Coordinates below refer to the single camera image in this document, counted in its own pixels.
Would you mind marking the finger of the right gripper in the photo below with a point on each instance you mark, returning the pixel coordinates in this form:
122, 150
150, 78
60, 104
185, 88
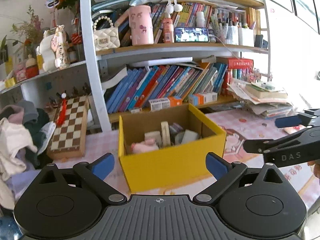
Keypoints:
294, 120
298, 143

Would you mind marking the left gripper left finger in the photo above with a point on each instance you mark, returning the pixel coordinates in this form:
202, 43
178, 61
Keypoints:
93, 175

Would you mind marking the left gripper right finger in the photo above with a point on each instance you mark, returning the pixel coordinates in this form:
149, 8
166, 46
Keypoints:
226, 175

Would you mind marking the white cartoon wrist watch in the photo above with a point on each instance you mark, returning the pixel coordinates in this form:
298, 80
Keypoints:
166, 141

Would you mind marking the white plush toy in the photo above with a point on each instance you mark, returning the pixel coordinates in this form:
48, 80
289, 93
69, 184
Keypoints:
156, 135

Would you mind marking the white usb charger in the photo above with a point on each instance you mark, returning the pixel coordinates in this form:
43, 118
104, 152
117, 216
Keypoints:
186, 137

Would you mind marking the purple toy car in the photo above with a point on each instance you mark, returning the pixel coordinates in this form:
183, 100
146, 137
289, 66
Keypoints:
174, 129

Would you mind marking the pink cartoon table mat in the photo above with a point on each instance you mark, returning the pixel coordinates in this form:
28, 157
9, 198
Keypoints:
239, 125

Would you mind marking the stack of papers and books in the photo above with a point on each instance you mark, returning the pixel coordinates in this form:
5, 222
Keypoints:
261, 98

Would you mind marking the wooden chess board box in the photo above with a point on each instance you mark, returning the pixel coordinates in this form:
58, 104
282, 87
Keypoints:
68, 140

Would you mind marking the yellow cardboard box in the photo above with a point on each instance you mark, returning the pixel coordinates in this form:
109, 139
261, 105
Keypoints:
172, 166

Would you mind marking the red tassel ornament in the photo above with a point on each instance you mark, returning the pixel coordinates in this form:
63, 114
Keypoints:
62, 113

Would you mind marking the pink plush toy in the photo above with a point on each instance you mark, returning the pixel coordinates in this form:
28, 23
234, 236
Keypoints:
144, 146

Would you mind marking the pile of clothes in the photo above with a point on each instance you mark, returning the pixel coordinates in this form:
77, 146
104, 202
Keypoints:
25, 135

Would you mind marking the orange white medicine box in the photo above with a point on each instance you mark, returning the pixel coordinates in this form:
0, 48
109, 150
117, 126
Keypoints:
164, 103

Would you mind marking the row of colourful books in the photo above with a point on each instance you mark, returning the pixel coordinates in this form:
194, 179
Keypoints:
131, 89

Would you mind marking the white pen holder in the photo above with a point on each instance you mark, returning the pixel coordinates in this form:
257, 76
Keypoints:
246, 37

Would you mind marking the white lucky cat figurine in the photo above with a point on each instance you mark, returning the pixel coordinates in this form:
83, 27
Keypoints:
53, 49

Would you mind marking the white quilted pearl handbag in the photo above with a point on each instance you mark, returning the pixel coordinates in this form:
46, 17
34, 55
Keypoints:
105, 34

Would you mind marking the smartphone on shelf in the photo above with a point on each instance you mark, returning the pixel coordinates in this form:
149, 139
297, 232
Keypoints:
191, 34

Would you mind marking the white metal bookshelf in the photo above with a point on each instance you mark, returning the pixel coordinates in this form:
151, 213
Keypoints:
15, 11

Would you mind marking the pink bottle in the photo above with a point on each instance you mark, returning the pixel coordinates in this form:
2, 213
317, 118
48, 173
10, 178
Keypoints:
168, 29

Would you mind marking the pink cylindrical cup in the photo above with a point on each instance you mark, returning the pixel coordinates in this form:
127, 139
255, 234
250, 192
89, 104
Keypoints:
141, 26

